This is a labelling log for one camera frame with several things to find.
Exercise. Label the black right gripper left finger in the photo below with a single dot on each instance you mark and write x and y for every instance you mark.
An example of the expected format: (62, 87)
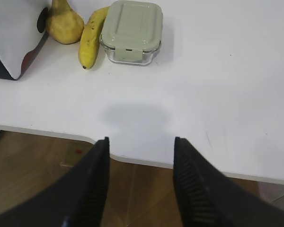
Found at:
(75, 200)

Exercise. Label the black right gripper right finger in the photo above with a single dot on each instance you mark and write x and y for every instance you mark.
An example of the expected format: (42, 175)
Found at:
(207, 198)

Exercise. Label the yellow banana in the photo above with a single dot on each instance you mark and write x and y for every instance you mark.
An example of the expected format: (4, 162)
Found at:
(89, 43)

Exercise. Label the yellow pear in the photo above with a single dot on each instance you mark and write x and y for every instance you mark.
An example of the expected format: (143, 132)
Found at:
(63, 24)

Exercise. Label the glass container with green lid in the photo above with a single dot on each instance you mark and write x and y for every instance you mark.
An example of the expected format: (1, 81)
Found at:
(132, 32)

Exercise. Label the navy and white lunch bag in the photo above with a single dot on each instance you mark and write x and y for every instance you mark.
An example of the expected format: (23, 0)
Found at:
(22, 35)

